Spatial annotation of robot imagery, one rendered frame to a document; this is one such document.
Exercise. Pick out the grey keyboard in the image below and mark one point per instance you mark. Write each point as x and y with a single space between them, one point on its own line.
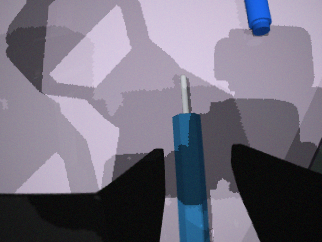
316 162

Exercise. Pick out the blue stylus with grey tip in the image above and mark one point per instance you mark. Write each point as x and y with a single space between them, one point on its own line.
190 175

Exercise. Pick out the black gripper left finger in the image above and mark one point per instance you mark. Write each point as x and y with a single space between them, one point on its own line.
129 209

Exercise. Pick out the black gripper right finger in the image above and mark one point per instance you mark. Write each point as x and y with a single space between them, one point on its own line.
283 200

